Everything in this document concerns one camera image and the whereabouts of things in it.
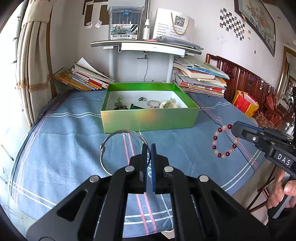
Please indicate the left stack of books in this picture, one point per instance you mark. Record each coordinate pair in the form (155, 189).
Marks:
(82, 76)

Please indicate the white paper bag QR code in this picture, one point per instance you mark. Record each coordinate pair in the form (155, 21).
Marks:
(169, 23)

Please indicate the stack of books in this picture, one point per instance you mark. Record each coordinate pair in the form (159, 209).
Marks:
(193, 76)
(82, 76)

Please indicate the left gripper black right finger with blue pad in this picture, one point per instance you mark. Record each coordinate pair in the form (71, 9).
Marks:
(201, 209)

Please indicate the cream white wristwatch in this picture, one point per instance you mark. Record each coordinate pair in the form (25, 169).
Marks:
(171, 103)

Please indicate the green leaf jewelry piece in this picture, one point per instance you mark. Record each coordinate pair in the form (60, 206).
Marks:
(119, 104)

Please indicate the black headband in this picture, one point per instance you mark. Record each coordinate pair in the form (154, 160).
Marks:
(135, 107)

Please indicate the red yellow gift bag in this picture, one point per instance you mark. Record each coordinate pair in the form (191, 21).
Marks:
(245, 103)

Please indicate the beige curtain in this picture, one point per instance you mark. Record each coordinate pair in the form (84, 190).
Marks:
(33, 61)

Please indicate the blue plaid bed sheet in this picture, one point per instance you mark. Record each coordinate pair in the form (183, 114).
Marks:
(63, 150)

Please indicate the silver bangle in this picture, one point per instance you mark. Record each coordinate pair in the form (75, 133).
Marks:
(117, 149)

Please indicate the white dropper bottle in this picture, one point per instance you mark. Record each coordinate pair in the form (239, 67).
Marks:
(146, 30)

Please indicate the framed wall picture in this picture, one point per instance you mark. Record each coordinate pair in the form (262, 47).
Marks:
(255, 13)

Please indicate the white adjustable desk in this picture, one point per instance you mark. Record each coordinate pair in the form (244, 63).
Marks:
(142, 61)

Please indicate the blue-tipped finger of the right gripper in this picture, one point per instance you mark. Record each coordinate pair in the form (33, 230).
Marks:
(247, 132)

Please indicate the checker photo wall stickers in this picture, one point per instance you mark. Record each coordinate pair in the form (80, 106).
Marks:
(232, 24)

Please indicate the marker pen set box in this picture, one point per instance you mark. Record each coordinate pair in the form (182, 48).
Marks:
(124, 22)

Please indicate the right stack of books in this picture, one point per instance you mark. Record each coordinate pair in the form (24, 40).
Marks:
(193, 76)

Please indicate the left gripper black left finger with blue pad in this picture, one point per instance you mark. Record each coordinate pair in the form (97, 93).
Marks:
(95, 210)

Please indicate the green cardboard box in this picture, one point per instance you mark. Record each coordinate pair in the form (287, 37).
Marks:
(149, 96)

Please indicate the person's right hand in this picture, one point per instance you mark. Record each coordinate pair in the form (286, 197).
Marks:
(279, 191)

